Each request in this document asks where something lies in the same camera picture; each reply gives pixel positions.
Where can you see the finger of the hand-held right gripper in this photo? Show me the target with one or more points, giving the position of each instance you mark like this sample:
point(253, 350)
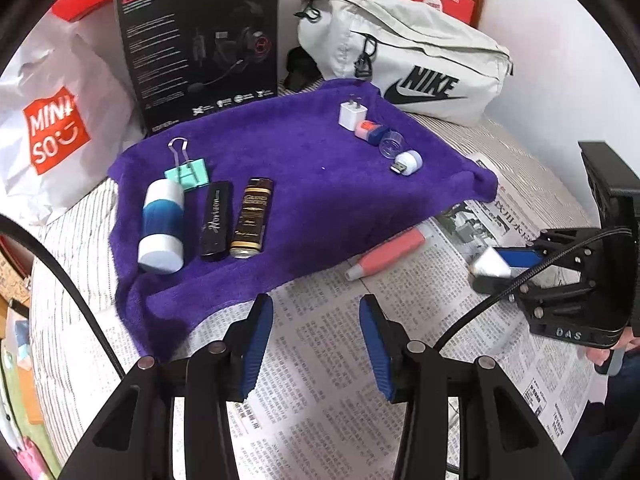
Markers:
point(505, 287)
point(525, 257)

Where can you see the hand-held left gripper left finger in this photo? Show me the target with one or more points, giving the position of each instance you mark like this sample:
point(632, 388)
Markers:
point(255, 347)

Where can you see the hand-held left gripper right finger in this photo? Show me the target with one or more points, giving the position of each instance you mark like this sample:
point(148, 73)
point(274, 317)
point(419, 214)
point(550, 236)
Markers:
point(375, 352)

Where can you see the white block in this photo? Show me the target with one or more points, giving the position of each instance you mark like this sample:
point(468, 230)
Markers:
point(491, 264)

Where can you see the pink tube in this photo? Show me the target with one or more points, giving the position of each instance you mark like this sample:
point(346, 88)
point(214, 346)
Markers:
point(387, 255)

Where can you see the black and gold lighter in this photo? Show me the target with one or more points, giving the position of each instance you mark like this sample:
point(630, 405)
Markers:
point(252, 217)

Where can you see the black case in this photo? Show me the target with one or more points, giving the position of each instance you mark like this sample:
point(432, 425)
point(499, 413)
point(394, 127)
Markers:
point(216, 222)

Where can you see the small white usb light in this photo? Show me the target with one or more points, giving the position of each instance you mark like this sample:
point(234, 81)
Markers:
point(411, 162)

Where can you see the blue and white cylinder bottle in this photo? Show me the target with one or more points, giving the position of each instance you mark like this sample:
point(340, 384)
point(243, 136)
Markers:
point(161, 225)

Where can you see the clear plastic cap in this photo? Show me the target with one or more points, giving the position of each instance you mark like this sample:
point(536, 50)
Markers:
point(391, 144)

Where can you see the person's right hand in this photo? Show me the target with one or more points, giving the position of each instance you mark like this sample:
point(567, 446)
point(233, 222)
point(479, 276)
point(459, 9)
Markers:
point(597, 357)

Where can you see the person's dark trousers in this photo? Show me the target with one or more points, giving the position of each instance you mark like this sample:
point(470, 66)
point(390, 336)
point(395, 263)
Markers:
point(600, 420)

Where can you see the purple towel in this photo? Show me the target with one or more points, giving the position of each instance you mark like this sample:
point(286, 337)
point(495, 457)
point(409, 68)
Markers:
point(310, 200)

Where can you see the teal binder clip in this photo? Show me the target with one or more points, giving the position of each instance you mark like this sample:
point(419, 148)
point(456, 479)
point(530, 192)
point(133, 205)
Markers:
point(190, 176)

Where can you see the white charger plug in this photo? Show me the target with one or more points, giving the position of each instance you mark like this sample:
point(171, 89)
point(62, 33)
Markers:
point(352, 115)

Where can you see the light grey waist bag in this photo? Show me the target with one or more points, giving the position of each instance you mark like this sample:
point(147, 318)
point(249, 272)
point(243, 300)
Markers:
point(410, 45)

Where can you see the pink packet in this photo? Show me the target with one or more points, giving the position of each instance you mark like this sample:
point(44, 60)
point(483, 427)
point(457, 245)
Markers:
point(35, 460)

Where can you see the brown cardboard box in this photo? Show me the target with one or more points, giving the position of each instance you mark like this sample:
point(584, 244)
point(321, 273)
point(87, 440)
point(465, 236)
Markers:
point(12, 275)

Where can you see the white shopping bag red logo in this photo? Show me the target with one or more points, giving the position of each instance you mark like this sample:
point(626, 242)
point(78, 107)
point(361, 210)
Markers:
point(75, 160)

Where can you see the black headset box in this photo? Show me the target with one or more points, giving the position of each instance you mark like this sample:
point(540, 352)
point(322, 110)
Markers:
point(200, 50)

